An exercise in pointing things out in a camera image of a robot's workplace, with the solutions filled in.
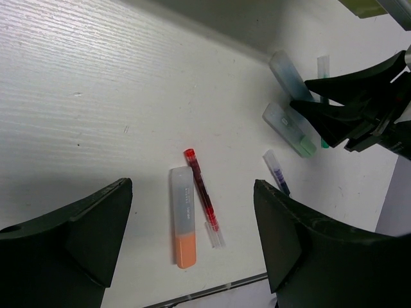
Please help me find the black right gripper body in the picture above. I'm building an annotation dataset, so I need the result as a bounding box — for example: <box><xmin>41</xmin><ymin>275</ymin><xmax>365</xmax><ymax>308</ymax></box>
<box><xmin>345</xmin><ymin>49</ymin><xmax>410</xmax><ymax>159</ymax></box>

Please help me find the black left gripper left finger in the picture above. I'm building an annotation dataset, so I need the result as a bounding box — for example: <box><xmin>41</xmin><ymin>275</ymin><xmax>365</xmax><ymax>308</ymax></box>
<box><xmin>1</xmin><ymin>178</ymin><xmax>132</xmax><ymax>307</ymax></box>

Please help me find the green gel pen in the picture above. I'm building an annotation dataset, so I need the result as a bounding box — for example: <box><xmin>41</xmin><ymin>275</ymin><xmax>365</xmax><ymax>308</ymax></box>
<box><xmin>317</xmin><ymin>55</ymin><xmax>329</xmax><ymax>149</ymax></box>

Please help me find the green metal tool chest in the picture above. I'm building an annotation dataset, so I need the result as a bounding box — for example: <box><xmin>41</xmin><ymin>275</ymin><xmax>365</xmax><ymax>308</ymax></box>
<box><xmin>339</xmin><ymin>0</ymin><xmax>410</xmax><ymax>19</ymax></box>

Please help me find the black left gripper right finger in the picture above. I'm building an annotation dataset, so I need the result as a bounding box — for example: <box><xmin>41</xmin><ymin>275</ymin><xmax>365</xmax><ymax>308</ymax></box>
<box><xmin>254</xmin><ymin>180</ymin><xmax>410</xmax><ymax>307</ymax></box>

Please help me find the red gel pen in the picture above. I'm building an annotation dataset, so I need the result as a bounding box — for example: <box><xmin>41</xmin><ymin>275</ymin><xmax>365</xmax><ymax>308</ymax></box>
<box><xmin>184</xmin><ymin>148</ymin><xmax>225</xmax><ymax>248</ymax></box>

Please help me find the green highlighter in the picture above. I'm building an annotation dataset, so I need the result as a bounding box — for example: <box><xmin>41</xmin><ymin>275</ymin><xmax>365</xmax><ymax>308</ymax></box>
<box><xmin>262</xmin><ymin>103</ymin><xmax>317</xmax><ymax>158</ymax></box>

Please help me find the orange highlighter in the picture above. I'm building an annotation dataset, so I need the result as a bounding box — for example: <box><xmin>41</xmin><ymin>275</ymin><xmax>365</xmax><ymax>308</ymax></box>
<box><xmin>170</xmin><ymin>166</ymin><xmax>197</xmax><ymax>269</ymax></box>

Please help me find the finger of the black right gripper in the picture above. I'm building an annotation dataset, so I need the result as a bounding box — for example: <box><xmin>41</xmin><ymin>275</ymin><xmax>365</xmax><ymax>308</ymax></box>
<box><xmin>290</xmin><ymin>101</ymin><xmax>369</xmax><ymax>148</ymax></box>
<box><xmin>304</xmin><ymin>50</ymin><xmax>405</xmax><ymax>105</ymax></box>

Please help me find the purple gel pen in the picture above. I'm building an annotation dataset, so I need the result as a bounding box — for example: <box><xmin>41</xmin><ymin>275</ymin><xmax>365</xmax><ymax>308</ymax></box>
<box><xmin>263</xmin><ymin>150</ymin><xmax>291</xmax><ymax>196</ymax></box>

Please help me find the blue highlighter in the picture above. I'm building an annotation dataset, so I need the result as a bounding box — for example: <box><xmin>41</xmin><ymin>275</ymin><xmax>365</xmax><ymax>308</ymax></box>
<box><xmin>269</xmin><ymin>51</ymin><xmax>315</xmax><ymax>102</ymax></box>

